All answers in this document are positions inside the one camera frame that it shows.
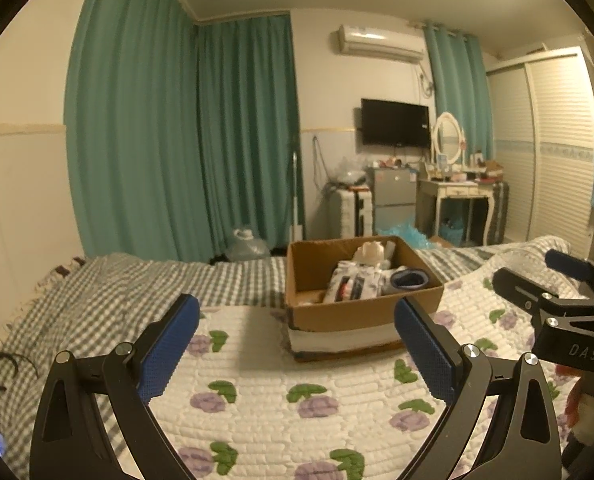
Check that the grey small fridge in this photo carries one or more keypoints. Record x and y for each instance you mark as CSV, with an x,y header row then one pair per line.
x,y
392,195

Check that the blue basket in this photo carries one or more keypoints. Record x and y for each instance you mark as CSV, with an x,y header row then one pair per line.
x,y
452,232

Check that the narrow teal curtain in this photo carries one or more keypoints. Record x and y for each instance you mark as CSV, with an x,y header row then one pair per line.
x,y
459,90

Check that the white slatted wardrobe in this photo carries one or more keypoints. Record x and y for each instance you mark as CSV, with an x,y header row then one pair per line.
x,y
552,150

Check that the clear water jug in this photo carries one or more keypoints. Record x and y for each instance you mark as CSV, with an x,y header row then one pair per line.
x,y
247,247

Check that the white air conditioner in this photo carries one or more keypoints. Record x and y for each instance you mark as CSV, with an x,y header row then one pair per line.
x,y
379,42

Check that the tissue pack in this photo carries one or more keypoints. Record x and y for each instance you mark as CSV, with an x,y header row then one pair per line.
x,y
354,285

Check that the oval white mirror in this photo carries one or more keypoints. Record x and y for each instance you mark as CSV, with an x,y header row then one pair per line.
x,y
448,137

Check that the clear plastic bag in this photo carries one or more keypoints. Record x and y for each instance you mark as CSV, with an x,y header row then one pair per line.
x,y
347,172

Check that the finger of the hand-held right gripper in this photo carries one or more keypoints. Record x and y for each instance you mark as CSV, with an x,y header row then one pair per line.
x,y
569,262
519,292

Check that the wide teal curtain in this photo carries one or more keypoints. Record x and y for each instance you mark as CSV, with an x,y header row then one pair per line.
x,y
132,120

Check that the white dressing table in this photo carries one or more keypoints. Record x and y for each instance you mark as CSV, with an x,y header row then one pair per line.
x,y
452,190

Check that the black wall television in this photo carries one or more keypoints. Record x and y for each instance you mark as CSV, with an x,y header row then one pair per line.
x,y
394,122

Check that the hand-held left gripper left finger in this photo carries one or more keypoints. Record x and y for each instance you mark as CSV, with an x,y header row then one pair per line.
x,y
169,347

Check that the white mop pole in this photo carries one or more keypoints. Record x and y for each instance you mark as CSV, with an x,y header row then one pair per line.
x,y
297,200

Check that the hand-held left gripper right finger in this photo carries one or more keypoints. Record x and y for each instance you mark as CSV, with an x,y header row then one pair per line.
x,y
427,355

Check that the blue and white sock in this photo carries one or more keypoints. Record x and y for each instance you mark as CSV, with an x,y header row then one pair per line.
x,y
409,280

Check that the cardboard box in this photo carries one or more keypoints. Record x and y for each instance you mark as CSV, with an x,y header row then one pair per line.
x,y
347,320

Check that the white suitcase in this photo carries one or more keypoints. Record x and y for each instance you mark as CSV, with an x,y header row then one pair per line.
x,y
349,212

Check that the blue plastic bag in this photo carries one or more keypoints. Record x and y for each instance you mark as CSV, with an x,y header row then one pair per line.
x,y
409,235

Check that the white floral quilt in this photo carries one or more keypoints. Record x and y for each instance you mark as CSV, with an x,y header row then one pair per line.
x,y
277,410

